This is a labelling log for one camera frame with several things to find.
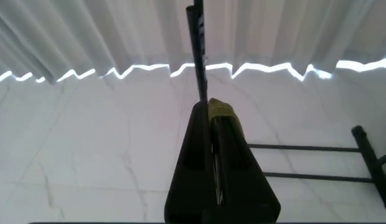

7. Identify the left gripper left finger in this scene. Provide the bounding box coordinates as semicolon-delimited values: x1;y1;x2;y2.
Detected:
164;100;218;223

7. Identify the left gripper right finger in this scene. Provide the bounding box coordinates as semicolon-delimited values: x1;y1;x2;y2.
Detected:
211;116;281;223

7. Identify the green printed shirt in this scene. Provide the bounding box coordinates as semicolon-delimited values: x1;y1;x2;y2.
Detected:
207;98;245;141

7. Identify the black clothes rack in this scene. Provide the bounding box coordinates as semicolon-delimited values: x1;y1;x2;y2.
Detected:
186;0;386;218

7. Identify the white curtain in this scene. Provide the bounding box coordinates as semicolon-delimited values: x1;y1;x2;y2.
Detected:
0;0;386;84

